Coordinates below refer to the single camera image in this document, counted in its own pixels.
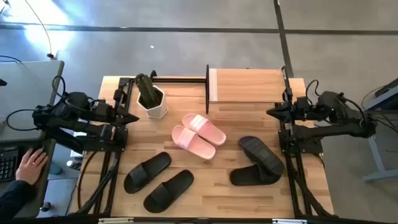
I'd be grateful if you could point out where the black aluminium rig frame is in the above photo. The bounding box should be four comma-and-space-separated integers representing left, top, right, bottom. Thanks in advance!
70, 63, 341, 224

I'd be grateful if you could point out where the person's forearm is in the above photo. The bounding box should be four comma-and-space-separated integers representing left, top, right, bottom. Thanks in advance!
0, 179, 34, 224

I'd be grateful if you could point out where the person's hand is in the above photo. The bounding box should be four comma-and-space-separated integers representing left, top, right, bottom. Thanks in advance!
15, 148, 49, 186

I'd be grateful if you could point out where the black rubber slide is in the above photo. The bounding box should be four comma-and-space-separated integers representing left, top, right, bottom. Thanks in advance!
142, 169, 195, 214
229, 164, 282, 187
238, 136, 285, 177
123, 151, 172, 195

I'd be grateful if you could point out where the dark grey desk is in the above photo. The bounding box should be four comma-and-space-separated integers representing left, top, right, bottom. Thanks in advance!
0, 138, 57, 219

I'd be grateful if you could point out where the silver metal bracket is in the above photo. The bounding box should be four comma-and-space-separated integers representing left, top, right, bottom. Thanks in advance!
272, 218, 307, 224

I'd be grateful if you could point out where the thin black floor cable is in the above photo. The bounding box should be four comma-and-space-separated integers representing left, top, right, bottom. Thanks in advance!
24, 0, 58, 60

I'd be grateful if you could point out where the grey desk with metal legs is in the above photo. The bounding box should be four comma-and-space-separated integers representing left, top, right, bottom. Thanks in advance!
361, 77, 398, 184

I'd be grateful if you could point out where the black computer keyboard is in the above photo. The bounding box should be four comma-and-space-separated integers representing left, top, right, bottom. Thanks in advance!
0, 149, 19, 183

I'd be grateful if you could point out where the light grey desk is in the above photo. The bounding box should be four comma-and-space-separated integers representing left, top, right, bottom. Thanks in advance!
0, 60, 65, 142

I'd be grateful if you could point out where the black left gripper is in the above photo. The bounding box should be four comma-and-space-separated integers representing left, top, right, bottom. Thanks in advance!
105, 104, 140, 125

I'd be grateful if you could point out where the black looped cable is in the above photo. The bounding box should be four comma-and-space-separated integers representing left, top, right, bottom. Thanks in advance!
51, 75, 68, 99

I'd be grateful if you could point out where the pink rubber slide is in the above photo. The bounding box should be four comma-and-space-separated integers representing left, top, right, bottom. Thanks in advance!
182, 113, 228, 147
171, 124, 217, 161

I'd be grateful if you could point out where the white angular plant pot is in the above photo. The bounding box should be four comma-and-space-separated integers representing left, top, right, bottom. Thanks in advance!
136, 85, 169, 120

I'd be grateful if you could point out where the wooden shelf with black frame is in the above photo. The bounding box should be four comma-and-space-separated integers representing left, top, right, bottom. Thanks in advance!
205, 64, 287, 114

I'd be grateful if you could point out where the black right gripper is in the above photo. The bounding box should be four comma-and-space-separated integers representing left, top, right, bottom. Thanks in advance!
266, 98, 313, 123

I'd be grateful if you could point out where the black cable on table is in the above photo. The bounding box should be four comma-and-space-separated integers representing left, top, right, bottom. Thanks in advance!
76, 151, 98, 210

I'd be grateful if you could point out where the dark green cactus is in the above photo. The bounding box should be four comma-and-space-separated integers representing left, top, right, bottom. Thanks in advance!
134, 73, 162, 110

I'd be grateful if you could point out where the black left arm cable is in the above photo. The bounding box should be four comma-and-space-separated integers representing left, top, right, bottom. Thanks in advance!
5, 108, 38, 132

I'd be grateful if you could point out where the small clear bottle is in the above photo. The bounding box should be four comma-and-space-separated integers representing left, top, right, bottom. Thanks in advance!
66, 158, 83, 170

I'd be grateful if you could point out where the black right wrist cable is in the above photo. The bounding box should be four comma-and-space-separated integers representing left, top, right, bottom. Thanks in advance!
305, 79, 322, 98

